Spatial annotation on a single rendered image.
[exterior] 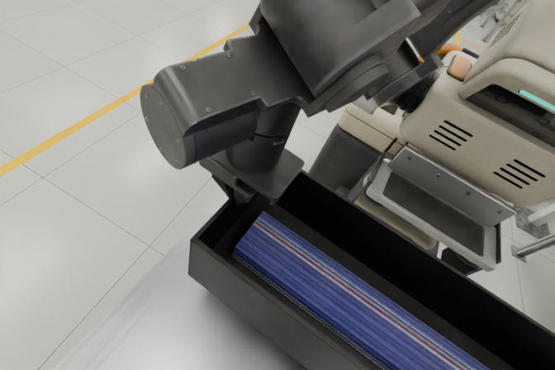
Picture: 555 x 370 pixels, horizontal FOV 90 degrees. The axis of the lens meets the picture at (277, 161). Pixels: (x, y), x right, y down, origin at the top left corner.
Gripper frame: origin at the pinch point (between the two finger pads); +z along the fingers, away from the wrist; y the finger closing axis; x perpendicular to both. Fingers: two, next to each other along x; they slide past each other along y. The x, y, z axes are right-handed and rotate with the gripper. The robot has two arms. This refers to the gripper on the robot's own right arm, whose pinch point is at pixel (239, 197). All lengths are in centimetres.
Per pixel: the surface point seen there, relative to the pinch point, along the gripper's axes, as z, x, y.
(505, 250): 92, 134, 126
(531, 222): 89, 170, 143
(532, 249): 82, 135, 133
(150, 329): 15.5, -15.4, -0.4
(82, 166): 96, 21, -92
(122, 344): 15.6, -18.5, -2.0
